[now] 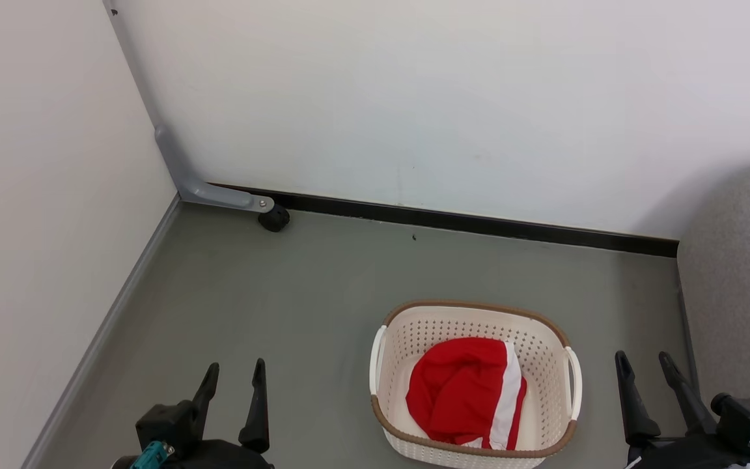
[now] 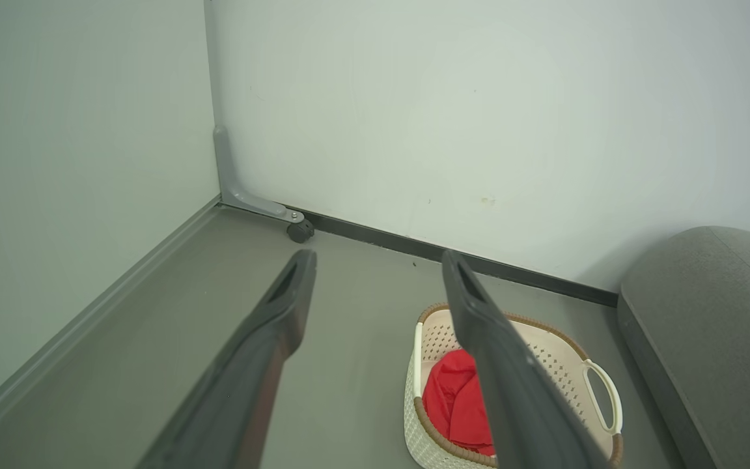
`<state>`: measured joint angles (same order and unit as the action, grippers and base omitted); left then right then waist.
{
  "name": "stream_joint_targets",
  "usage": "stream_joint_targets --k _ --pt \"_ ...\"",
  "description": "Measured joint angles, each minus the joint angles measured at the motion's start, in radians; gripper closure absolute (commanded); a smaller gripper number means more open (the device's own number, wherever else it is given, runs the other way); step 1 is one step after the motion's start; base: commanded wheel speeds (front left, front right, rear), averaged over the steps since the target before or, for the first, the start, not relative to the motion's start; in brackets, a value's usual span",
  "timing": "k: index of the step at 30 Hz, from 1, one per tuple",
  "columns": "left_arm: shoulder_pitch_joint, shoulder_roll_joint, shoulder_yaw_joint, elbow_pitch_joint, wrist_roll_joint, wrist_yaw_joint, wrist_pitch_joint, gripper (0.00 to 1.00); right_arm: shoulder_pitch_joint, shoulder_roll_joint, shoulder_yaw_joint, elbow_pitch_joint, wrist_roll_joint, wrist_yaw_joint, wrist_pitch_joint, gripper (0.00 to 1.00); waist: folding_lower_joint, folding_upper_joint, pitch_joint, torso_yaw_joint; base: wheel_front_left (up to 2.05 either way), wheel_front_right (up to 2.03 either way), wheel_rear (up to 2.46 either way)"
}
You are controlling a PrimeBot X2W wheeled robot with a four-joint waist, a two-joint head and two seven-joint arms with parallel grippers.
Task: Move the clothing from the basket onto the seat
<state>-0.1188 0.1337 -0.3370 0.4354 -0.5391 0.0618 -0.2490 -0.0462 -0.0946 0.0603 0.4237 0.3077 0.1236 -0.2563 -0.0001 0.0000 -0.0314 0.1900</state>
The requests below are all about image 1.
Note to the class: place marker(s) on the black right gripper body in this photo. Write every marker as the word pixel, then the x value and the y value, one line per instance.
pixel 707 453

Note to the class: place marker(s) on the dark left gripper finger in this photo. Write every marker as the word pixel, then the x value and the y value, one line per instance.
pixel 258 423
pixel 207 397

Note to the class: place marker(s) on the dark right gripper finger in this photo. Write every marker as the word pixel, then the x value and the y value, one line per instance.
pixel 687 397
pixel 635 410

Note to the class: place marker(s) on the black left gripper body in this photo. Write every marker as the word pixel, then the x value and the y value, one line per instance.
pixel 206 456

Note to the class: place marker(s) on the red shorts with white stripe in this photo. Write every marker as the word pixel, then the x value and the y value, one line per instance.
pixel 459 391

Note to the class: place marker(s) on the grey fabric sofa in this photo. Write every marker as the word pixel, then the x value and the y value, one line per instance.
pixel 739 293

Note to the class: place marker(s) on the teal connector on left wrist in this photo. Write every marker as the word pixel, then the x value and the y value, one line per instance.
pixel 152 454

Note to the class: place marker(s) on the white basket with brown rim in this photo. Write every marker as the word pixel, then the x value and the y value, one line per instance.
pixel 544 365

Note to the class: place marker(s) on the grey skirting strip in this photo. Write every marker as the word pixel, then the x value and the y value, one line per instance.
pixel 101 339

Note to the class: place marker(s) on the black caster wheel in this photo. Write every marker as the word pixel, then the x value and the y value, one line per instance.
pixel 275 219

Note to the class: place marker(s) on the grey metal partition foot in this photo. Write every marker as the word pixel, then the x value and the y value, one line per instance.
pixel 212 193

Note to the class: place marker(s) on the black baseboard strip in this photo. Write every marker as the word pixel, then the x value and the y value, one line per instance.
pixel 466 223

